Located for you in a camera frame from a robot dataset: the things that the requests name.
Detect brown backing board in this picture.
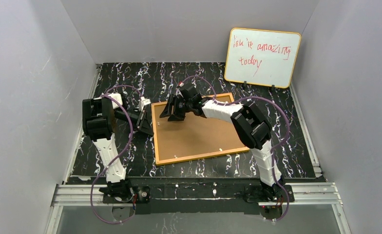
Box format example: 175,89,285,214
154,96,245,161

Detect yellow wooden picture frame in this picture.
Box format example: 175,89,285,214
151,93,250,166

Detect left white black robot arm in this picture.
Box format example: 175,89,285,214
82,93,153,199

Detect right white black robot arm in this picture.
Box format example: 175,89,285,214
160,83,284,197

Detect whiteboard with red writing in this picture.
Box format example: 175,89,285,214
224,28,302,88

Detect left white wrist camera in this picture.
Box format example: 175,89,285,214
138,96,151,112

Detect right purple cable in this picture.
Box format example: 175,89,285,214
177,75,291,222

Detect purple cable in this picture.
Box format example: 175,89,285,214
177,75,291,222
90,85,147,225

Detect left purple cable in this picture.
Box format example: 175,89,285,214
90,85,147,225

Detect aluminium rail with black bases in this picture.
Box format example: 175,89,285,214
52,177,343,215

